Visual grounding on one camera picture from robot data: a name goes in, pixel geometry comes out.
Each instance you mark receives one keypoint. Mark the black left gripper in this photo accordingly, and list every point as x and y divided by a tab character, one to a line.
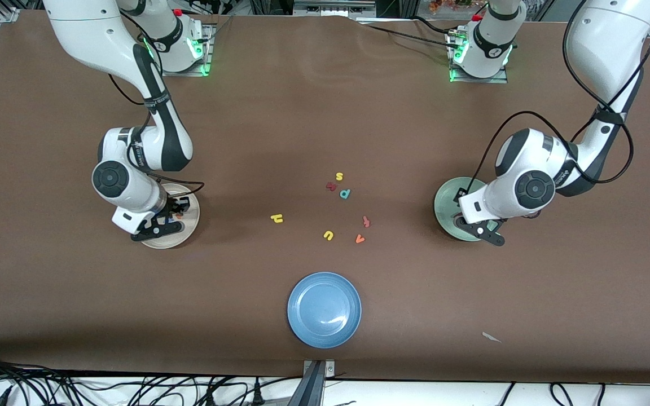
462	197

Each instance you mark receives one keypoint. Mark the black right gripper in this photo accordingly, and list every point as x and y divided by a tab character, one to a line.
176	209

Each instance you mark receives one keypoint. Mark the yellow foam letter h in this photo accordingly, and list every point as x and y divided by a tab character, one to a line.
276	218

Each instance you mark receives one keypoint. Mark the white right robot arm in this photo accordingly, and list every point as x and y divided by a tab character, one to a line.
113	180

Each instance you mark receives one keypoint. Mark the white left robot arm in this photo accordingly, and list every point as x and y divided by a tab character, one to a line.
534	189

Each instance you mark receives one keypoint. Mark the green round plate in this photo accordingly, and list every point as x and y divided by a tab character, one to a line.
446	208

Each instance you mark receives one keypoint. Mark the beige round plate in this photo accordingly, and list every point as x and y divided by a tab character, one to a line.
189	228

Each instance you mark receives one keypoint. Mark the teal foam letter p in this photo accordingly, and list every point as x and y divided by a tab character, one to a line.
345	193

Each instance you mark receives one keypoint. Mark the brown table mat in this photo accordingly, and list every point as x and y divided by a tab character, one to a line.
77	293

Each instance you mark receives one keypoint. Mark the yellow foam letter u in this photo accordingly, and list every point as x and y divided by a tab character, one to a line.
328	236

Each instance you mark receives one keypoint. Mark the white paper scrap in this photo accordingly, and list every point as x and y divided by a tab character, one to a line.
491	337

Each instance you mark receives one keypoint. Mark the blue round plate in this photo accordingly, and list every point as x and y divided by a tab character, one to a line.
324	310

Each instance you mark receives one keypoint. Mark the orange artificial flowers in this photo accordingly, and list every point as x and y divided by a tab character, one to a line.
449	5

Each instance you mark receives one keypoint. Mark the silver power strip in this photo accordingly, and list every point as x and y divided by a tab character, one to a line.
333	8

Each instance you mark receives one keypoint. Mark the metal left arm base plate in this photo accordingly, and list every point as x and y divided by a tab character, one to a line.
503	79

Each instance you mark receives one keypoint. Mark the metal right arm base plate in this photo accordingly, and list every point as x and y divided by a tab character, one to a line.
207	53

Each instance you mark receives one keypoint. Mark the grey metal camera mount bracket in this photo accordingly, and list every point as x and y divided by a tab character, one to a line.
318	369

